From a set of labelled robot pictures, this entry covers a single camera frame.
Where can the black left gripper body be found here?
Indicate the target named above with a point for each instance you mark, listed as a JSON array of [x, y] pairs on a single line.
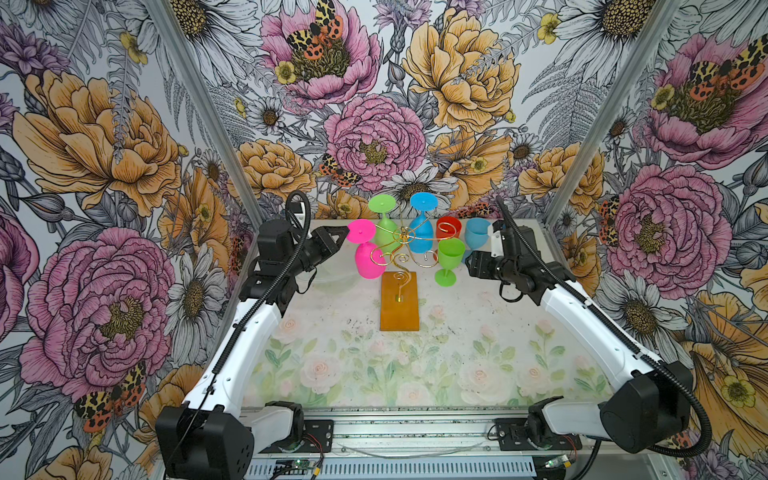
[[317, 248]]

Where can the left aluminium corner post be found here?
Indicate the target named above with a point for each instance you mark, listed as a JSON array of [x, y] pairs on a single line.
[[183, 60]]

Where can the green wine glass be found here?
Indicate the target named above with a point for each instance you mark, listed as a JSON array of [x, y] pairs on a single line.
[[387, 232], [450, 254]]

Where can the back blue wine glass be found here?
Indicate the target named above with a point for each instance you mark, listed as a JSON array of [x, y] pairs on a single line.
[[421, 232]]

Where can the pink wine glass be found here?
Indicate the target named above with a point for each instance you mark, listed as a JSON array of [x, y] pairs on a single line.
[[368, 258]]

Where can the gold wire glass rack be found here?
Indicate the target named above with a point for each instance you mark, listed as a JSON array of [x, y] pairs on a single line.
[[400, 256]]

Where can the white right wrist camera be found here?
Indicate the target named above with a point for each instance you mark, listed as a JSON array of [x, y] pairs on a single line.
[[496, 244]]

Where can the green circuit board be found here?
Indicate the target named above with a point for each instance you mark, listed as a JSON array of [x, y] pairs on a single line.
[[297, 467]]

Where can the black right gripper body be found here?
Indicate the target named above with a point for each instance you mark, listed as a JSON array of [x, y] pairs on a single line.
[[496, 268]]

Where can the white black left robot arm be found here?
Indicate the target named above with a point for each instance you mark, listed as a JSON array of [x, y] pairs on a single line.
[[205, 436]]

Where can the aluminium corner post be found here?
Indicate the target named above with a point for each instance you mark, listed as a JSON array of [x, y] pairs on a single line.
[[659, 20], [183, 60]]

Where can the right aluminium corner post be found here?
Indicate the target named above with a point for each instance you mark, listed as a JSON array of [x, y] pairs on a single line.
[[659, 20]]

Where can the light blue wine glass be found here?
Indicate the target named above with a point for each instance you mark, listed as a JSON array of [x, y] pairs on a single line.
[[476, 233]]

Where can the wooden rack base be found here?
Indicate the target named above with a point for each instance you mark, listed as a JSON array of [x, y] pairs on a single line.
[[399, 310]]

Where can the red wine glass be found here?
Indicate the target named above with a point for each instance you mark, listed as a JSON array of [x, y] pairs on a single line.
[[448, 227]]

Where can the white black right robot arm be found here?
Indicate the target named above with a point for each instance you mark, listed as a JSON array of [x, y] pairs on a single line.
[[651, 400]]

